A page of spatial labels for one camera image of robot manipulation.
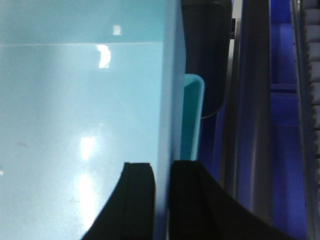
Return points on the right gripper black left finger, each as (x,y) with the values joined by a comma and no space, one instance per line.
(129,212)

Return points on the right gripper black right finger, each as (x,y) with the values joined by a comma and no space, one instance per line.
(199,209)

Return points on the light teal plastic bin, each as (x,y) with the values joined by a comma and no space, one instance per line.
(85,86)

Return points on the steel centre divider rail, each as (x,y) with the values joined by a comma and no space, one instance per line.
(248,145)

